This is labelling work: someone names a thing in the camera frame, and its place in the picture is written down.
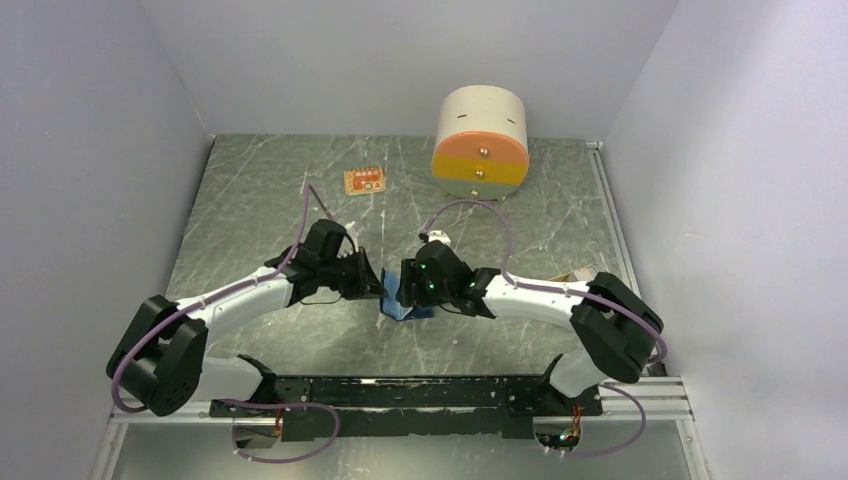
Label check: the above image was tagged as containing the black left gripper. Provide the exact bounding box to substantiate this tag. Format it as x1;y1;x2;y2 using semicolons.
320;246;389;301

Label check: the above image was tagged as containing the blue card holder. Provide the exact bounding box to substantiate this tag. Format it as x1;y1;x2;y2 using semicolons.
379;269;434;322

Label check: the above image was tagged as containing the stack of credit cards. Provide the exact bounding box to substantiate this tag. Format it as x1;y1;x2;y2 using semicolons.
571;265;600;282

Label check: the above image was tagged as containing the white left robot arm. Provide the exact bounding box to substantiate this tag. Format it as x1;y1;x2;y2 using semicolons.
106;219;386;416

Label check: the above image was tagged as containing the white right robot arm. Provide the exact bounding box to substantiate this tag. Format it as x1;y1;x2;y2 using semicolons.
396;240;667;414

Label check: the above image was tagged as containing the orange patterned card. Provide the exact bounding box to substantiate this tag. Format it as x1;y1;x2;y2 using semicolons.
343;166;386;195

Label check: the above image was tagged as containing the beige card tray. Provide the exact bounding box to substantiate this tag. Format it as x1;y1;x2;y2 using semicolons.
549;270;584;283

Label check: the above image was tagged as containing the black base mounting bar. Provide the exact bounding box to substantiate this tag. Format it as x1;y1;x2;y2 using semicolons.
208;374;603;442

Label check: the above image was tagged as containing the round pastel drawer cabinet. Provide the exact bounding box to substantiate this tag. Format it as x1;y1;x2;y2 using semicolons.
431;85;529;200

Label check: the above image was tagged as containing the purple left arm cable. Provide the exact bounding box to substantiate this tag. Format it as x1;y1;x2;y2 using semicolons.
109;184;343;464

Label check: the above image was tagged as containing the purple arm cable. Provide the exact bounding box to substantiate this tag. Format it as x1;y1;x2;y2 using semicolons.
418;198;669;460
109;184;343;464

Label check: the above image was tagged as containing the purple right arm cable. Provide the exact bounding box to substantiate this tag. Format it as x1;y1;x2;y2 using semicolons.
418;198;669;460

